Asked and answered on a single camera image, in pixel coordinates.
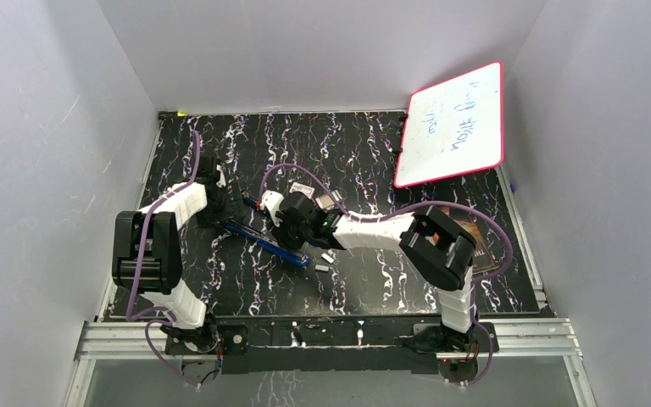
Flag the blue stapler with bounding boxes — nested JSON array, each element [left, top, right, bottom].
[[241, 190, 267, 213], [221, 220, 310, 267]]

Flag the staple box tray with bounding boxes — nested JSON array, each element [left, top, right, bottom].
[[315, 191, 342, 211]]

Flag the red white staple box sleeve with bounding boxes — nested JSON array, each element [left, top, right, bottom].
[[289, 182, 315, 198]]

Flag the small white staple strip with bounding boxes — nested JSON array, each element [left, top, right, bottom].
[[321, 254, 335, 264]]

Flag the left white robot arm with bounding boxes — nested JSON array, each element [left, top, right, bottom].
[[111, 156, 245, 353]]

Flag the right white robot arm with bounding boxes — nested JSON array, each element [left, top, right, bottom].
[[260, 191, 477, 351]]

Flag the pink framed whiteboard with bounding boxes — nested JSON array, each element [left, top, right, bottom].
[[393, 61, 504, 188]]

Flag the dark brown book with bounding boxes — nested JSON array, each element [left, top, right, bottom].
[[441, 207, 498, 276]]

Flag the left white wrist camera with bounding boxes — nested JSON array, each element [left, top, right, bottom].
[[214, 164, 226, 188]]

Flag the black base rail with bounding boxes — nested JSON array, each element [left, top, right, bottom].
[[161, 314, 500, 380]]

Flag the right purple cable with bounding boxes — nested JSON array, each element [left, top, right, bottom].
[[258, 164, 515, 388]]

